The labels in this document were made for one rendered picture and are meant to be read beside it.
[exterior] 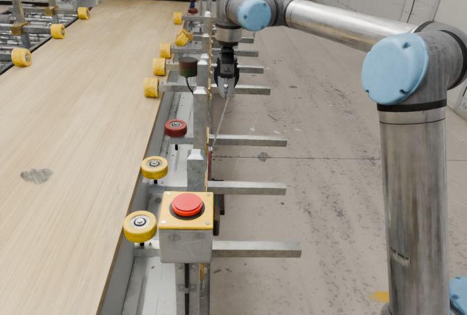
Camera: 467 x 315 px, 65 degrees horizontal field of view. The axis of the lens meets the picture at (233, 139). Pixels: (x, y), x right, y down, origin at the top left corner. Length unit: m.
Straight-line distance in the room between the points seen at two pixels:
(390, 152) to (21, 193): 0.91
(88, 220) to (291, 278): 1.28
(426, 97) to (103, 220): 0.76
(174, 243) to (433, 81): 0.49
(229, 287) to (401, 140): 1.41
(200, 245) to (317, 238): 1.78
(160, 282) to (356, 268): 1.26
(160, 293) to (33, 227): 0.40
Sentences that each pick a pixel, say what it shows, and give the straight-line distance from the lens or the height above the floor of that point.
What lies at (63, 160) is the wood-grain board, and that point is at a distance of 1.22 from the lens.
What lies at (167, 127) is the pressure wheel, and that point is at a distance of 1.32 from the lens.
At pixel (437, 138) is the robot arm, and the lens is 0.72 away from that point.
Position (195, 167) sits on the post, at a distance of 0.76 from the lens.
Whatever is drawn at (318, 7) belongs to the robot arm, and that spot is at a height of 1.36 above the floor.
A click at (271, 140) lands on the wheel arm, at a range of 1.37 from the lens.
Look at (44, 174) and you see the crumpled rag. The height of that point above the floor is 0.91.
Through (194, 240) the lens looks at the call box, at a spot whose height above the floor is 1.20.
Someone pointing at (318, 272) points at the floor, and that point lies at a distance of 2.08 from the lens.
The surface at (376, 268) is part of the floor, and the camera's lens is 2.21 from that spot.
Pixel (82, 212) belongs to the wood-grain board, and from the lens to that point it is 1.01.
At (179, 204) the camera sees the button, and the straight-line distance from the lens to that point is 0.49.
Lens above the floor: 1.55
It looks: 31 degrees down
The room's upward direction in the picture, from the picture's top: 4 degrees clockwise
